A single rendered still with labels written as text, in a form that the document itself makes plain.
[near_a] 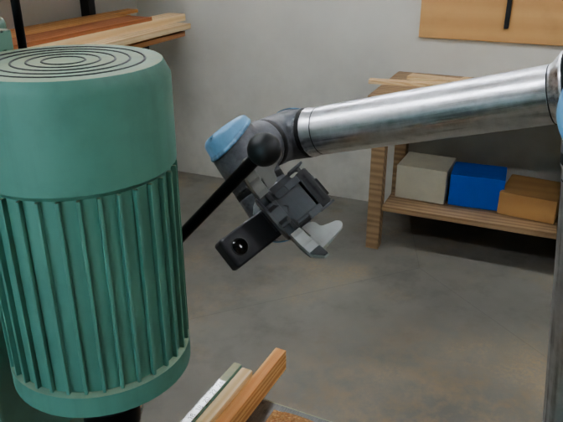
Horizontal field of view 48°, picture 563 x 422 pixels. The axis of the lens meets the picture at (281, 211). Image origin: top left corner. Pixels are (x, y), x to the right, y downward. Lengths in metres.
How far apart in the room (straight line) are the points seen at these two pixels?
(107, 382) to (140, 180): 0.19
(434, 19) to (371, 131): 2.72
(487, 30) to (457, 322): 1.61
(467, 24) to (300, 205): 2.94
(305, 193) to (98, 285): 0.38
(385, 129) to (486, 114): 0.16
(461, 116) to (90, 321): 0.63
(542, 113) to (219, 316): 2.18
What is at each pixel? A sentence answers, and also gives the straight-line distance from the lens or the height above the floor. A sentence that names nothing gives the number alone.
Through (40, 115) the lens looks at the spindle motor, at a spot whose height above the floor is 1.48.
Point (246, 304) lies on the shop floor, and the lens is 3.00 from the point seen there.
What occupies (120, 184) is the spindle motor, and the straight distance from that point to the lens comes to 0.52.
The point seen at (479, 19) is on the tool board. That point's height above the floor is 1.16.
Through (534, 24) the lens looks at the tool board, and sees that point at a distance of 3.68.
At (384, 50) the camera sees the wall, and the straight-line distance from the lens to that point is 3.84.
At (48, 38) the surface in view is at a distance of 3.22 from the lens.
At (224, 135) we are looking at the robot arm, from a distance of 1.04.
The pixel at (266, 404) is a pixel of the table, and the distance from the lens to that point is 1.08.
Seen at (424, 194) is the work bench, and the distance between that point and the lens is 3.52.
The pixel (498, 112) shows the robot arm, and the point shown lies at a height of 1.36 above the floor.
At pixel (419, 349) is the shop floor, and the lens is 2.77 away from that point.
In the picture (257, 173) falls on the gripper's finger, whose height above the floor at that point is 1.32.
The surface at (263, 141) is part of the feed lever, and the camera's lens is 0.63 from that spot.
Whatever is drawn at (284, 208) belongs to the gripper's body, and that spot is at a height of 1.26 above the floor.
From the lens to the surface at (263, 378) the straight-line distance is 1.06.
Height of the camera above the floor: 1.61
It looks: 24 degrees down
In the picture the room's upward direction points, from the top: straight up
